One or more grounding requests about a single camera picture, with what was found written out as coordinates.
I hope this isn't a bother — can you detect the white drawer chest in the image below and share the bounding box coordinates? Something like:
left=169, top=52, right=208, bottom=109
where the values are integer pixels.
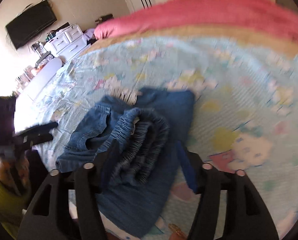
left=44, top=24, right=87, bottom=63

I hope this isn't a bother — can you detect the olive green sleeve forearm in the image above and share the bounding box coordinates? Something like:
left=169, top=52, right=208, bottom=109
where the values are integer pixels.
left=0, top=181, right=31, bottom=239

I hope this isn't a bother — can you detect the person's left hand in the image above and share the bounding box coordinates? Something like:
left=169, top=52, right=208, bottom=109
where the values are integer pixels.
left=0, top=152, right=30, bottom=197

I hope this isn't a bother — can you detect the tan mattress blanket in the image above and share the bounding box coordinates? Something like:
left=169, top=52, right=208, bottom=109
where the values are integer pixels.
left=80, top=25, right=298, bottom=58

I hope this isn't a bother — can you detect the pink duvet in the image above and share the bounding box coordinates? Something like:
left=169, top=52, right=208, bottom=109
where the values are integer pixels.
left=94, top=0, right=298, bottom=42

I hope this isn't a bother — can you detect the dark bag on chest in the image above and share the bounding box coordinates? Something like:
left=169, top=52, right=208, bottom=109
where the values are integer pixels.
left=95, top=14, right=114, bottom=25

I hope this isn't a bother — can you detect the clothes pile beside bed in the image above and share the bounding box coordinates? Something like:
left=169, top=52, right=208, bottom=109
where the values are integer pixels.
left=83, top=28, right=97, bottom=45

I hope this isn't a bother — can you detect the Hello Kitty light blue bedsheet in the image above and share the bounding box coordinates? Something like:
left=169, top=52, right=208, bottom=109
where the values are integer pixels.
left=13, top=36, right=298, bottom=240

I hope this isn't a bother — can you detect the black wall television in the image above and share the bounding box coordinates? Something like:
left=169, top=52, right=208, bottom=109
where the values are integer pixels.
left=5, top=0, right=57, bottom=50

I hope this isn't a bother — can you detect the blue denim pants lace trim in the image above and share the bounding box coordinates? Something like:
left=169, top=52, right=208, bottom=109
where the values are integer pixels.
left=56, top=88, right=195, bottom=238

